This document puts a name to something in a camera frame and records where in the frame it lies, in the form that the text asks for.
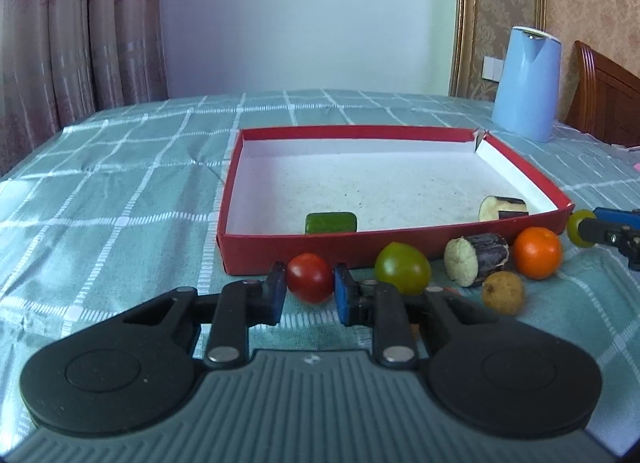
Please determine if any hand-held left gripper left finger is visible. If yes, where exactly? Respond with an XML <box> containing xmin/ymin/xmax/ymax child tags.
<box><xmin>120</xmin><ymin>261</ymin><xmax>287</xmax><ymax>370</ymax></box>

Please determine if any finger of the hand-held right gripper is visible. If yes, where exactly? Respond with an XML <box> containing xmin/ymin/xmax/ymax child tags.
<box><xmin>578</xmin><ymin>217</ymin><xmax>640</xmax><ymax>271</ymax></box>
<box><xmin>594</xmin><ymin>207</ymin><xmax>640</xmax><ymax>229</ymax></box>

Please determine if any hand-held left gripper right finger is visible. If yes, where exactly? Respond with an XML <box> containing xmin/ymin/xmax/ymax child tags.
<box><xmin>333</xmin><ymin>263</ymin><xmax>501</xmax><ymax>369</ymax></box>

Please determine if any small green fruit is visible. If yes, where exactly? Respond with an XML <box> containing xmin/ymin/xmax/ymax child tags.
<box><xmin>566</xmin><ymin>210</ymin><xmax>598</xmax><ymax>249</ymax></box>

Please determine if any orange mandarin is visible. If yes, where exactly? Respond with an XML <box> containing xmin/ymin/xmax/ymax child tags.
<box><xmin>513</xmin><ymin>226</ymin><xmax>563</xmax><ymax>280</ymax></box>

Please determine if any green tomato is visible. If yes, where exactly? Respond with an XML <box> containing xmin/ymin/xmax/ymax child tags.
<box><xmin>375</xmin><ymin>241</ymin><xmax>432</xmax><ymax>295</ymax></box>

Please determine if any brown longan fruit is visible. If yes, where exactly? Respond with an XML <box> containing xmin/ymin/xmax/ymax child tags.
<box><xmin>481</xmin><ymin>270</ymin><xmax>526</xmax><ymax>316</ymax></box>

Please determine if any red cardboard box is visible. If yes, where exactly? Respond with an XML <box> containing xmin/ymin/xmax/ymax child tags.
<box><xmin>216</xmin><ymin>125</ymin><xmax>575</xmax><ymax>276</ymax></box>

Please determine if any large eggplant piece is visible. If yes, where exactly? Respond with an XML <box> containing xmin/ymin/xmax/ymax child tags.
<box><xmin>444</xmin><ymin>233</ymin><xmax>511</xmax><ymax>288</ymax></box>

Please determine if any green cucumber piece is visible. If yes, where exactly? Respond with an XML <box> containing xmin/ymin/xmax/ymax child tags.
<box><xmin>305</xmin><ymin>212</ymin><xmax>357</xmax><ymax>235</ymax></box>

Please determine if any small eggplant piece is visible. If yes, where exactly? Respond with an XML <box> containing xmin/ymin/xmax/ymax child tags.
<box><xmin>478</xmin><ymin>196</ymin><xmax>529</xmax><ymax>222</ymax></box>

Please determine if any wooden chair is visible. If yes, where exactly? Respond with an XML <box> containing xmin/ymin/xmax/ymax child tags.
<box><xmin>565</xmin><ymin>40</ymin><xmax>640</xmax><ymax>148</ymax></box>

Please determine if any light blue kettle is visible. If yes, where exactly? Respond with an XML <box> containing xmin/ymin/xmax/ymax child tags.
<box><xmin>491</xmin><ymin>26</ymin><xmax>562</xmax><ymax>143</ymax></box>

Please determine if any green checked tablecloth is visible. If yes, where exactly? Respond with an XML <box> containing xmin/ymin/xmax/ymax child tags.
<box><xmin>0</xmin><ymin>88</ymin><xmax>640</xmax><ymax>463</ymax></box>

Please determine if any pink patterned curtain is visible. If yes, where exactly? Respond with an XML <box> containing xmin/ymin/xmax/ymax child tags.
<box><xmin>0</xmin><ymin>0</ymin><xmax>168</xmax><ymax>176</ymax></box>

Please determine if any wide gilded wall moulding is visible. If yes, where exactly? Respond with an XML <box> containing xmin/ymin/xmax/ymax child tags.
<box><xmin>448</xmin><ymin>0</ymin><xmax>478</xmax><ymax>96</ymax></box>

